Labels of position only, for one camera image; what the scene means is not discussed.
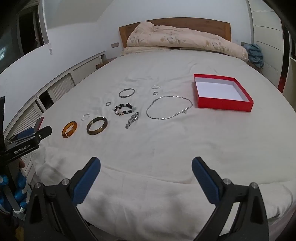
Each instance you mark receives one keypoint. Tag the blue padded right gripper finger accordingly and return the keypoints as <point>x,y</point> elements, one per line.
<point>24,134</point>

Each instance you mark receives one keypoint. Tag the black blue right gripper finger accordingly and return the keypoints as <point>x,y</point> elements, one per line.
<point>250,222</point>
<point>52,212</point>

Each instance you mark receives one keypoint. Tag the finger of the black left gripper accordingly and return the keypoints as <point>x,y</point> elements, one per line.
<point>43,133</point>

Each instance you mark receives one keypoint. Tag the amber orange bangle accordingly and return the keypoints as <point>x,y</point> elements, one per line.
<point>69,129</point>

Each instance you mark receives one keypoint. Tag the dark brown bangle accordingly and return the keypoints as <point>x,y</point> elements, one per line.
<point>98,130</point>

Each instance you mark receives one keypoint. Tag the silver wristwatch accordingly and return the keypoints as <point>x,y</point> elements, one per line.
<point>132,119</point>

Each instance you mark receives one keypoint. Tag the red cardboard jewelry box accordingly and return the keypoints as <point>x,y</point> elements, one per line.
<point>221,92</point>

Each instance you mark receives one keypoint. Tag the white blue gloved hand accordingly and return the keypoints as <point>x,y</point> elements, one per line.
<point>15,192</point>

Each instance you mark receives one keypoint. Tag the wooden nightstand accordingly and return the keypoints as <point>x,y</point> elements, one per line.
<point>104,63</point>

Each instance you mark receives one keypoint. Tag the dark window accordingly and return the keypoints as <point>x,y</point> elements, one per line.
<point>23,30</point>

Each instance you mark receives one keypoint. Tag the white bed sheet mattress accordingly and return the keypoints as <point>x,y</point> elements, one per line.
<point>146,189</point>

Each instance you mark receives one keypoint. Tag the beige floral duvet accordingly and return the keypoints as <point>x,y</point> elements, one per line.
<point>150,35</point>

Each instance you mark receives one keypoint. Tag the red object beside wardrobe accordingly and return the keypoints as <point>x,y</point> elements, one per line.
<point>281,84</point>

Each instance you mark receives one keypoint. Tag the blue crumpled cloth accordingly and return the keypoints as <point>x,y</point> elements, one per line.
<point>255,55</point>

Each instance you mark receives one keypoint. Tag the white wardrobe door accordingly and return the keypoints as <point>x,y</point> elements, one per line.
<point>268,35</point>

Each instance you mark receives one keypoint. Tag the wooden headboard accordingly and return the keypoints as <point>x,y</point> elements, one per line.
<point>223,29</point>

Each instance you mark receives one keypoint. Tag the white low wall cabinet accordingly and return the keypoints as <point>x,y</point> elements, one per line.
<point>28,116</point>

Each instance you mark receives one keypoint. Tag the beige wall switch plate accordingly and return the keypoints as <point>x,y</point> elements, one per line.
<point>114,45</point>

